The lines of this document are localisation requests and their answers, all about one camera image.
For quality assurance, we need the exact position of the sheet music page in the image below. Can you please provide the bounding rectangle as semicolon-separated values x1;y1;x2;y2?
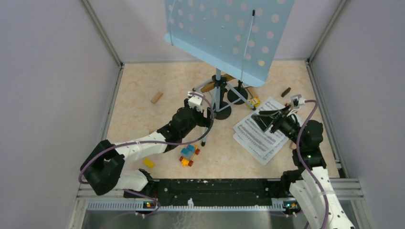
233;98;286;146
233;133;289;166

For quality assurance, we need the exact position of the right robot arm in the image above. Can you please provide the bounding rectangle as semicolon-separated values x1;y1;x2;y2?
251;107;355;229

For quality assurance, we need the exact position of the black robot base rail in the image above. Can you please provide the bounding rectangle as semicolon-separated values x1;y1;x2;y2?
140;178;293;207

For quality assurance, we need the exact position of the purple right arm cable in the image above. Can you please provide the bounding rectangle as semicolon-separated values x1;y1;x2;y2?
294;99;330;229

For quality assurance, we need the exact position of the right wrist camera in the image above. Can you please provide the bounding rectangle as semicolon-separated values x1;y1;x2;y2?
287;94;305;112

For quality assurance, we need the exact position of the yellow owl toy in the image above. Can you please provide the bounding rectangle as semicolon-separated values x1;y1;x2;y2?
248;97;261;108

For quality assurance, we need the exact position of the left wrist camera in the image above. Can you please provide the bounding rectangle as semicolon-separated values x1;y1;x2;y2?
187;92;204;113

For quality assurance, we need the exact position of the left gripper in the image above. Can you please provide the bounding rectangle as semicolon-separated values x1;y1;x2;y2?
181;98;216;138

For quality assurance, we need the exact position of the light wooden block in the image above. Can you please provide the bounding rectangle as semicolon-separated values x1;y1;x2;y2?
150;92;163;104

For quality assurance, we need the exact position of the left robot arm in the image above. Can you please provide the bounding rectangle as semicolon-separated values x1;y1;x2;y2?
79;106;213;197

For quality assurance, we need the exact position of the blue music stand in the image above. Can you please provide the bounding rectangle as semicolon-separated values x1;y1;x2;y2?
164;0;296;147

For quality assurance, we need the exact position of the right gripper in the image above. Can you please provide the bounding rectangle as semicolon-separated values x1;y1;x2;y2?
252;104;304;147

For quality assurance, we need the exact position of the wooden block pair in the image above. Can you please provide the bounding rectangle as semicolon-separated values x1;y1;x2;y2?
289;141;297;150

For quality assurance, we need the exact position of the yellow toy brick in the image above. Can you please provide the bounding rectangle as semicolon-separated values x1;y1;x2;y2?
143;158;155;168

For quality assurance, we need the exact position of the toy block car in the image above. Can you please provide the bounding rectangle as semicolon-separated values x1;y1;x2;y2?
179;145;200;167

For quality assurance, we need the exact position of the dark brown wooden block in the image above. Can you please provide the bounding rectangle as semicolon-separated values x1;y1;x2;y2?
281;87;291;97

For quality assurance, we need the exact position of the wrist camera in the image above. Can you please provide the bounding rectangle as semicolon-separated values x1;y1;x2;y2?
187;92;204;113
287;94;305;112

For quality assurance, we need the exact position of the black microphone stand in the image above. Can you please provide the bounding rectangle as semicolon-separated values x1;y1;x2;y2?
212;82;253;120

